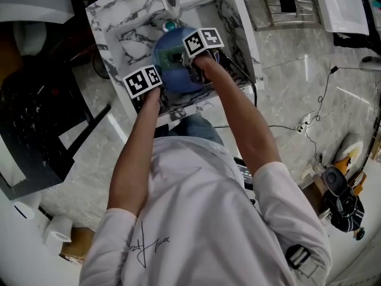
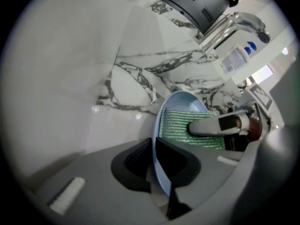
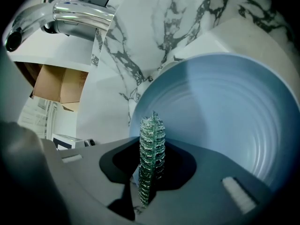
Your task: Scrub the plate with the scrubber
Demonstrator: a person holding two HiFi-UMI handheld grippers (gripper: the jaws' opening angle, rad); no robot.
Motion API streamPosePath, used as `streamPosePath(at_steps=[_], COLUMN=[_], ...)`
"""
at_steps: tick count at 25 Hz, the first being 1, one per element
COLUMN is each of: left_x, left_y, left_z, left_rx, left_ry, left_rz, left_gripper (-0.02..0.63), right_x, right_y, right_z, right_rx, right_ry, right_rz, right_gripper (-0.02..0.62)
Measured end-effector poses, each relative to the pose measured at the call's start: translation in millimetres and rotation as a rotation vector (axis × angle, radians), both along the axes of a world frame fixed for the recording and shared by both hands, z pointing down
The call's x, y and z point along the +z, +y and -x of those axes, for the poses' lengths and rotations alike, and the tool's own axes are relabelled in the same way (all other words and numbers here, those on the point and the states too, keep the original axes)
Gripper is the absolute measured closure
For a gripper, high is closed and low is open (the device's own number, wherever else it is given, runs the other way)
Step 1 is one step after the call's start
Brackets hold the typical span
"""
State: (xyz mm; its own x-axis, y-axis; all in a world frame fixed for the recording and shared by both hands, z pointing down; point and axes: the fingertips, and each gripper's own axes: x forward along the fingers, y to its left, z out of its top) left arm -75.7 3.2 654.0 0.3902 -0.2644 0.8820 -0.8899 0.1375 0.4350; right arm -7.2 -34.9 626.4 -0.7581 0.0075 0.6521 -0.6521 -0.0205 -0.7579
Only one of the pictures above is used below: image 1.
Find person's blue jeans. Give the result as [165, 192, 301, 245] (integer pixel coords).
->
[154, 113, 224, 145]

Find white slotted dispenser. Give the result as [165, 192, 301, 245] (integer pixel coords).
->
[11, 199, 37, 220]

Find person's right forearm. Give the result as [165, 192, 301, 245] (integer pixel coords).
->
[192, 55, 282, 187]

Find black round basket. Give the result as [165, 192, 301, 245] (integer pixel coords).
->
[91, 49, 111, 80]

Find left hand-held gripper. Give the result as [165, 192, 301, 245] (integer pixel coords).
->
[122, 64, 170, 113]

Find white rectangular inset basin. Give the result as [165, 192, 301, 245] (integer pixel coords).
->
[0, 141, 28, 189]

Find small cardboard box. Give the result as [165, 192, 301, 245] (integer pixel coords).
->
[59, 226, 96, 265]

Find stainless steel rack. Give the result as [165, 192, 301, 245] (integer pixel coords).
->
[257, 0, 324, 32]

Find person's left forearm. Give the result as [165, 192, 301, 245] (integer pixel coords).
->
[106, 87, 163, 219]

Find chrome faucet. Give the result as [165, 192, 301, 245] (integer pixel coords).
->
[154, 0, 182, 19]

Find white table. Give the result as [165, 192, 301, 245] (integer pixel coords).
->
[311, 0, 370, 36]

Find green textured sponge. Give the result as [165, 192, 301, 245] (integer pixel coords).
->
[157, 48, 183, 71]

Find white ceramic basin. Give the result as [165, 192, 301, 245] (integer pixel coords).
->
[0, 0, 75, 25]

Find white ceramic toilet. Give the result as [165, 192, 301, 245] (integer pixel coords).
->
[332, 132, 366, 166]

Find white paper roll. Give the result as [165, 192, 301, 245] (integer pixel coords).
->
[43, 215, 74, 256]

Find teal sink drain plug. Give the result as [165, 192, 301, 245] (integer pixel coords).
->
[161, 18, 179, 32]

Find white power strip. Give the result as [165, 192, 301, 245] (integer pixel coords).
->
[295, 116, 312, 134]

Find person's white shirt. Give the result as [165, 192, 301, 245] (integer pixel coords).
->
[79, 135, 333, 286]

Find white marble sink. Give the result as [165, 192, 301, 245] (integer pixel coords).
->
[85, 0, 264, 122]

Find blue large plate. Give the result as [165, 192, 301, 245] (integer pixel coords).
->
[151, 27, 221, 94]

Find black marble vanity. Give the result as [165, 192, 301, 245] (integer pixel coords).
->
[0, 67, 111, 201]

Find black tablet screen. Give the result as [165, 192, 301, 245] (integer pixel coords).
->
[233, 156, 254, 192]

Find white rounded ceramic fixture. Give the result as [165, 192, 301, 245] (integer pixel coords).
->
[13, 21, 48, 57]

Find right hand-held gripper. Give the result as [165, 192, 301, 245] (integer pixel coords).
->
[178, 27, 224, 86]

